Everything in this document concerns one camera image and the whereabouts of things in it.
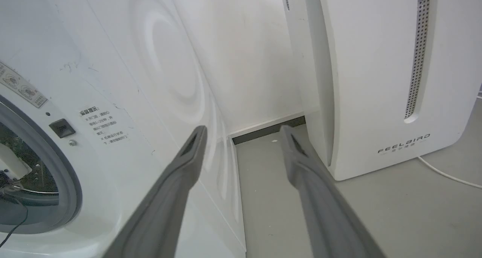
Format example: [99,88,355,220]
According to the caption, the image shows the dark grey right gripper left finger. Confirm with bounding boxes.
[102,125,208,258]

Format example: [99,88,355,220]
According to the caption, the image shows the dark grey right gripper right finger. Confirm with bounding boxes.
[279,125,385,258]

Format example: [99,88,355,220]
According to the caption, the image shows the white front-load washing machine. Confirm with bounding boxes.
[0,0,247,258]

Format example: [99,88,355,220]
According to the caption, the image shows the white Feelbird air purifier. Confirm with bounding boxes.
[281,0,482,181]

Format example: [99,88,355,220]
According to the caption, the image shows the white power cable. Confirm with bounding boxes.
[417,94,482,189]

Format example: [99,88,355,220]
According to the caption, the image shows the thin black cable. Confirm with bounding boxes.
[0,187,29,249]

